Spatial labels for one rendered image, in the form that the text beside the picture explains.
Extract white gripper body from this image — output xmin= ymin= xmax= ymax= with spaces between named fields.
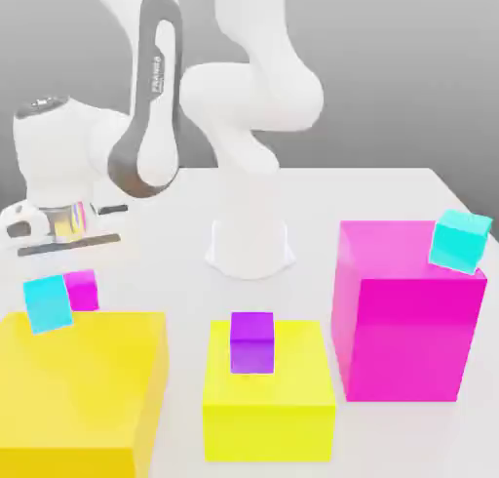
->
xmin=16 ymin=232 xmax=123 ymax=277

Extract small cyan cube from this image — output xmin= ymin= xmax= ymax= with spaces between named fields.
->
xmin=21 ymin=273 xmax=75 ymax=337

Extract large magenta box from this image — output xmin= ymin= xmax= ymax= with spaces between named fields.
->
xmin=330 ymin=219 xmax=489 ymax=404

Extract large lemon yellow box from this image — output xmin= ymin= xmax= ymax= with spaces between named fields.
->
xmin=201 ymin=319 xmax=337 ymax=463

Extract large golden yellow box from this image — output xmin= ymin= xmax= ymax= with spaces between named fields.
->
xmin=0 ymin=310 xmax=170 ymax=478

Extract small magenta cube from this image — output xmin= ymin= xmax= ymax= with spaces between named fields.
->
xmin=62 ymin=268 xmax=100 ymax=313

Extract small purple cube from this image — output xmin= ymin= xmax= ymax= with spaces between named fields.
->
xmin=229 ymin=310 xmax=276 ymax=376

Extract small turquoise cube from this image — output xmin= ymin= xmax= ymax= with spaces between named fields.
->
xmin=428 ymin=208 xmax=494 ymax=276

